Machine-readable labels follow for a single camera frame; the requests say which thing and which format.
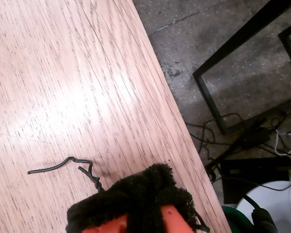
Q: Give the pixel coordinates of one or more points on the black power strip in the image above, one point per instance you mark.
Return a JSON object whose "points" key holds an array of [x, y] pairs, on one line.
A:
{"points": [[257, 137]]}

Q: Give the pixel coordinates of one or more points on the large black metal frame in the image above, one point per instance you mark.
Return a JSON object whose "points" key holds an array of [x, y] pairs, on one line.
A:
{"points": [[209, 97]]}

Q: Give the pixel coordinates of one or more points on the dark green plastic part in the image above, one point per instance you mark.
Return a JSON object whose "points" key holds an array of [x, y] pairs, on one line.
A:
{"points": [[230, 218]]}

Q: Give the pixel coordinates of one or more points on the small black metal frame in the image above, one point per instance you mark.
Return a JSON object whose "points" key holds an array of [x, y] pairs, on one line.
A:
{"points": [[290, 49]]}

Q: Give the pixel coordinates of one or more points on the white round bin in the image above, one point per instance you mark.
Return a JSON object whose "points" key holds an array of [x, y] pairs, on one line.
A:
{"points": [[286, 213]]}

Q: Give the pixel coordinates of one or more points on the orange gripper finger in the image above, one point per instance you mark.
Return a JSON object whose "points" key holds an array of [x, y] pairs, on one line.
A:
{"points": [[167, 194], [104, 206]]}

